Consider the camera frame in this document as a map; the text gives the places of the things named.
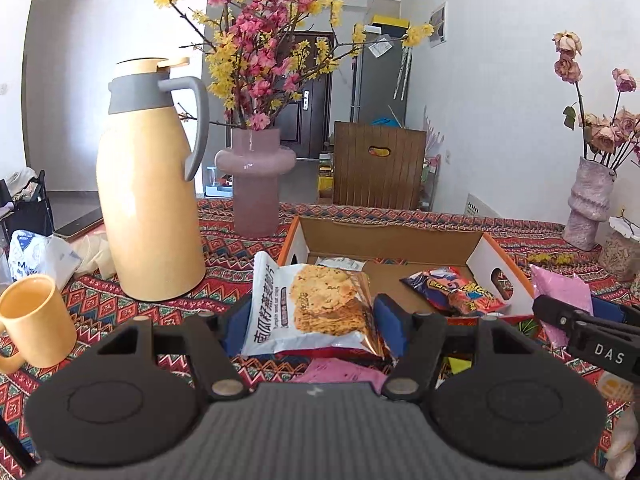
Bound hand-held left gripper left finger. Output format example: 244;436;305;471
87;297;257;403

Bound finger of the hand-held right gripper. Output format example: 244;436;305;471
590;297;640;329
532;294;599;349

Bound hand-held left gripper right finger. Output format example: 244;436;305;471
374;292;544;403

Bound pink snack packet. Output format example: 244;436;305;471
294;357;397;387
529;263;597;349

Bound large red blue snack bag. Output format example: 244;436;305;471
399;267;509;317

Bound white cracker packet clear window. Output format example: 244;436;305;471
240;250;389;359

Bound white snack packet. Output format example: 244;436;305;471
314;255;367;272

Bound red cardboard box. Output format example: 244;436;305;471
277;215;540;344

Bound person's right hand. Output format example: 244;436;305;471
606;412;640;480

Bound glass jar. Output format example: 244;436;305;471
597;217;640;282

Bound fallen yellow petals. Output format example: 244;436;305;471
529;252;577;268

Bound pink ceramic vase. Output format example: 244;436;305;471
562;156;617;252

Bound pink glass vase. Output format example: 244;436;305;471
214;127;298;239

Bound storage trolley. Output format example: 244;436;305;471
419;154;442;211

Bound cream cloth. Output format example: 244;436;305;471
74;232;117;279

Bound wooden chair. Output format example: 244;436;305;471
332;120;428;211

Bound yellow carton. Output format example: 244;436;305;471
318;159;335;201

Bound dried pink roses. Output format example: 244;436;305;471
552;31;640;169

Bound yellow mug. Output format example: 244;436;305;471
0;274;79;374

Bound white plastic bag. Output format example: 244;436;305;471
7;229;84;291

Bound dark brown door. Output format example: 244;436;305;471
279;31;334;161

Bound grey refrigerator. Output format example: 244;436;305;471
349;34;412;127

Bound white folded umbrella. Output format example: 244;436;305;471
394;46;414;102

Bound pink and yellow blossom branches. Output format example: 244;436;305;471
150;0;437;132

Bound yellow thermos jug grey handle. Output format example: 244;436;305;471
95;57;211;304

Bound black cart frame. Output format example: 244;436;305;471
0;169;54;241

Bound wall poster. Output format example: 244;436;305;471
428;2;448;49

